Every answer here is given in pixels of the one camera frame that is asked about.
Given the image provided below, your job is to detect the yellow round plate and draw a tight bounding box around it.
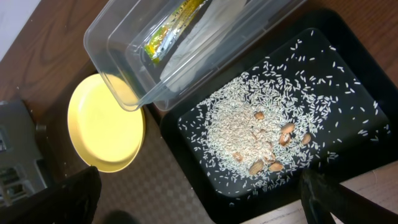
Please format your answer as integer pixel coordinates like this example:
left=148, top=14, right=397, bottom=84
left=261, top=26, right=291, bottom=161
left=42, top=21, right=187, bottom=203
left=67, top=73, right=146, bottom=173

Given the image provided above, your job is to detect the black rectangular tray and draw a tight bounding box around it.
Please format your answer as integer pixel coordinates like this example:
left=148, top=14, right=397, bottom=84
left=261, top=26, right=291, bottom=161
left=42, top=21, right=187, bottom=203
left=160, top=9, right=397, bottom=223

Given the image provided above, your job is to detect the dark brown serving tray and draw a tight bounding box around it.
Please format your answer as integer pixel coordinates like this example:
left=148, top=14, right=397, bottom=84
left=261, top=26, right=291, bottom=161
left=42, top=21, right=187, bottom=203
left=37, top=62, right=212, bottom=223

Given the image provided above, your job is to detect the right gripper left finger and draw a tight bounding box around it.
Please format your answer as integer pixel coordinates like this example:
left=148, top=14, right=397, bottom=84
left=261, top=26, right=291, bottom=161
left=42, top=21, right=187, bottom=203
left=1, top=166, right=102, bottom=223

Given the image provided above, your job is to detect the clear plastic waste bin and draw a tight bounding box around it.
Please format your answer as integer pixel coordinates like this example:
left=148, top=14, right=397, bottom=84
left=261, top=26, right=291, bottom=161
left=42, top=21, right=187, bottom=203
left=84, top=0, right=302, bottom=111

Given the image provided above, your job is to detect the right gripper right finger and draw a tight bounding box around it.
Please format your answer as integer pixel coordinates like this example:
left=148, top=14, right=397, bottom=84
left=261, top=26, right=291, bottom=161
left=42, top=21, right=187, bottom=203
left=299, top=169, right=397, bottom=223

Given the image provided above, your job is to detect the green yellow snack wrapper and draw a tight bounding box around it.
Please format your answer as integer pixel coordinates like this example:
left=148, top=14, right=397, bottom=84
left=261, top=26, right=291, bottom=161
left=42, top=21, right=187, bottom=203
left=144, top=0, right=206, bottom=64

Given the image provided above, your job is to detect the grey plastic dish rack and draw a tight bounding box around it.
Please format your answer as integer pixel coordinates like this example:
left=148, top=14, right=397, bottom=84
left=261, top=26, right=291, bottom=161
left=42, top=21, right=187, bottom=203
left=1, top=101, right=47, bottom=207

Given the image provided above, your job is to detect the rice and nuts pile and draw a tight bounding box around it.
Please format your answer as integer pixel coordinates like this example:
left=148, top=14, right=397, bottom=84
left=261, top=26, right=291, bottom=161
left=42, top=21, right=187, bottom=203
left=177, top=29, right=392, bottom=199

